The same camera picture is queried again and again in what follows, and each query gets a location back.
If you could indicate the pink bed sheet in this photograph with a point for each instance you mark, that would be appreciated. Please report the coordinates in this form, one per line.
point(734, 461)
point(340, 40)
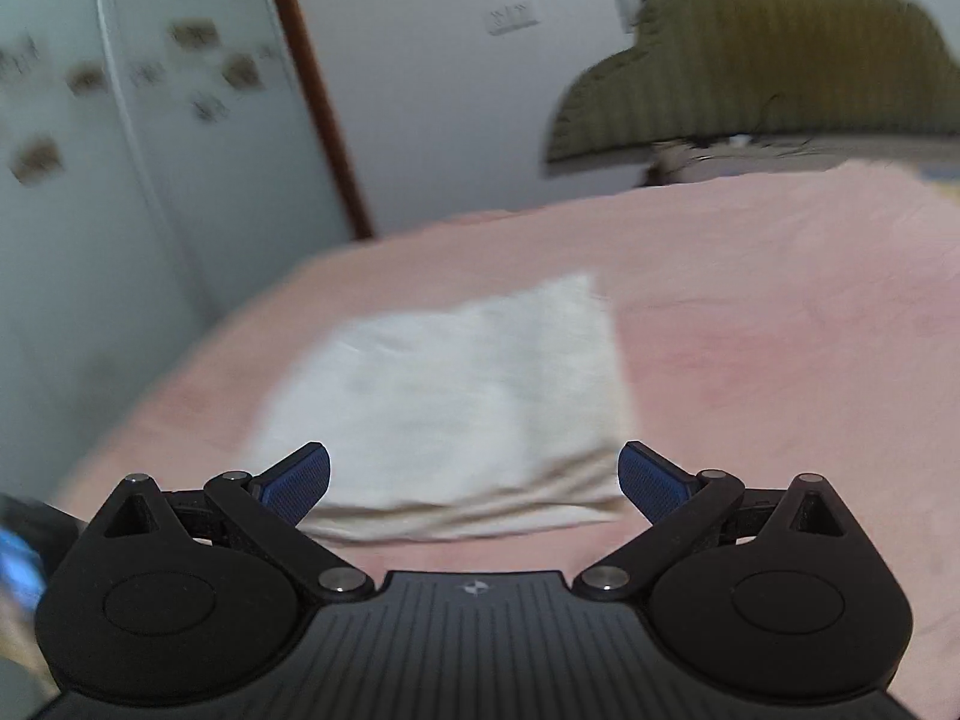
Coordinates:
point(787, 315)

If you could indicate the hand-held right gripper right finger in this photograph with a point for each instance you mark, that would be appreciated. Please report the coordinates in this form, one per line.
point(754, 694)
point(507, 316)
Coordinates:
point(652, 480)

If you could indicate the olive striped headboard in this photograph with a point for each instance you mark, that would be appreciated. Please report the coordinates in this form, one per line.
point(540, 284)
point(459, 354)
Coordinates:
point(750, 67)

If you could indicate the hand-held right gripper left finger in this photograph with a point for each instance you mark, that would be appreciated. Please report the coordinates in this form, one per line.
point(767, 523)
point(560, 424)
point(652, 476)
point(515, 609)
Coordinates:
point(300, 476)

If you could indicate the flower pattern wardrobe door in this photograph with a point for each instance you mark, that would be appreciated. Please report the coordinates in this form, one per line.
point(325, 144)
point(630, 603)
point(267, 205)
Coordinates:
point(150, 202)

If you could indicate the white wall socket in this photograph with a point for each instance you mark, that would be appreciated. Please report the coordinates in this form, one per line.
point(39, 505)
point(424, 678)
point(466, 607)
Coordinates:
point(513, 18)

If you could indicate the cream white pants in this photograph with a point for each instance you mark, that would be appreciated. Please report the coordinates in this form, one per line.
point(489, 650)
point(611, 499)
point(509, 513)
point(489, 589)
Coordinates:
point(465, 390)

